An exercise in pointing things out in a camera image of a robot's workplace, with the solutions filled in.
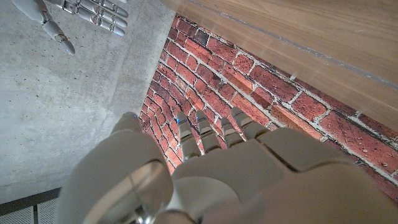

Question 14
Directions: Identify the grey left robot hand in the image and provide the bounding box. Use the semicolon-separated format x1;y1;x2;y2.
55;106;398;224

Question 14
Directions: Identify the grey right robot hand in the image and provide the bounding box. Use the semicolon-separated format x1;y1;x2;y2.
11;0;130;56

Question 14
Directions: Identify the red brick print backdrop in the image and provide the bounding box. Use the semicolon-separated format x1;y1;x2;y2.
136;14;398;203

